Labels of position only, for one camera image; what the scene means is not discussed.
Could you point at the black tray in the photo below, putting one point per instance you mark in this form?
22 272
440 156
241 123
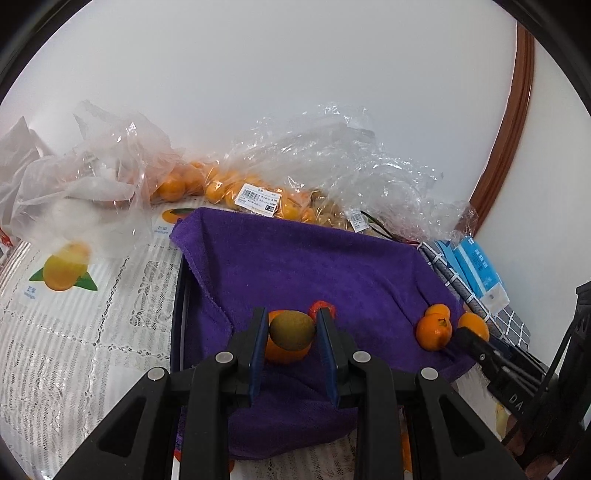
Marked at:
178 323

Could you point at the round orange fruit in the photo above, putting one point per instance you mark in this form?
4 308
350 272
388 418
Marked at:
281 356
434 334
437 310
473 323

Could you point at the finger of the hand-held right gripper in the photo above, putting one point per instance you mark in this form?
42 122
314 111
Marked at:
489 355

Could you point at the crumpled clear plastic bag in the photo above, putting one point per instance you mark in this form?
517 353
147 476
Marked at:
111 157

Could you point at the purple towel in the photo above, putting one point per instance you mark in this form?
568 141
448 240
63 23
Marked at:
323 267

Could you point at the grey checked cloth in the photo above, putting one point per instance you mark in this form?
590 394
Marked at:
503 323

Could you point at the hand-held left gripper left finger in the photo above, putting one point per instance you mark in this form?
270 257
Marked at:
258 355

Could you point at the pile of bagged brown fruits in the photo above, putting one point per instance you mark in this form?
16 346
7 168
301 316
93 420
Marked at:
332 214

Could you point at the brown wooden door frame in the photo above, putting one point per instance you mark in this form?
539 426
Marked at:
510 129

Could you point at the wide clear plastic bag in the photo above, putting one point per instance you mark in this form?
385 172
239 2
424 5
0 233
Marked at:
406 194

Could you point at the blue tissue pack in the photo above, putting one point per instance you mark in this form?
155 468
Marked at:
482 274

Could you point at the brown kiwi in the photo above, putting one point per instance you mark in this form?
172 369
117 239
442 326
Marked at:
292 330

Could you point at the clear plastic bag white label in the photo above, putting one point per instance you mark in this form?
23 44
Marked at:
295 143

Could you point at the pile of bagged oranges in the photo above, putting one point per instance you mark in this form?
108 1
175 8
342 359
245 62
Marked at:
221 189

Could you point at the small red tomato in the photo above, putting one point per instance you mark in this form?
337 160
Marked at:
322 306

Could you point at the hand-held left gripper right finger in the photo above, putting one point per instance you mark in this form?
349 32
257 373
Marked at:
328 357

